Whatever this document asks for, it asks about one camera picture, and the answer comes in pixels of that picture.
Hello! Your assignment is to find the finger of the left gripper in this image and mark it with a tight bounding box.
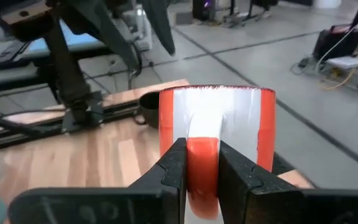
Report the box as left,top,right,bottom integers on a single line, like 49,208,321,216
90,0,140,72
141,0,177,57

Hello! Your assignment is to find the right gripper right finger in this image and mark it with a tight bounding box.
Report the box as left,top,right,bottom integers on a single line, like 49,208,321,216
218,140,358,224

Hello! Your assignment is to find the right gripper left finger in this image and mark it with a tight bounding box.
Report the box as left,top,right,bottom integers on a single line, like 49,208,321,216
8,138,188,224

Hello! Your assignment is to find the black coffee mug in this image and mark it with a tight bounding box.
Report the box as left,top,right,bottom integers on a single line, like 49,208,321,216
134,91,162,129

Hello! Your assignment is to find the red coffee mug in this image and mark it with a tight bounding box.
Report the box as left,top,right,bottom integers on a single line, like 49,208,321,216
158,84,277,220

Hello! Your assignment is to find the white plastic box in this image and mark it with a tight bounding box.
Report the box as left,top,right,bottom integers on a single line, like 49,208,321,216
116,4,154,52

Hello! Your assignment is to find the flat display screen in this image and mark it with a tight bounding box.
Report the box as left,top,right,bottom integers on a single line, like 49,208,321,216
26,18,107,54

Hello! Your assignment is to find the black chair base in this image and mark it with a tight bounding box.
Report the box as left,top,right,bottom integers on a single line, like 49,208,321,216
221,0,273,28

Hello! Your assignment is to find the black laptop keyboard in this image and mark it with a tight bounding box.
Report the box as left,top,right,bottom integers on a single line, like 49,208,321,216
0,39,29,72

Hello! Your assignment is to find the white flat box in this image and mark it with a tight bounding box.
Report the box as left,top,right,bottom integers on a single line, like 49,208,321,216
324,57,358,70

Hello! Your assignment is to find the black equipment stand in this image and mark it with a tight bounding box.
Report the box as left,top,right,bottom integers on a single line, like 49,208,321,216
311,0,358,62

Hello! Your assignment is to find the yellow cable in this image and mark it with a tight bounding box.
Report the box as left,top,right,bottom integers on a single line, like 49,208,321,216
318,34,358,90

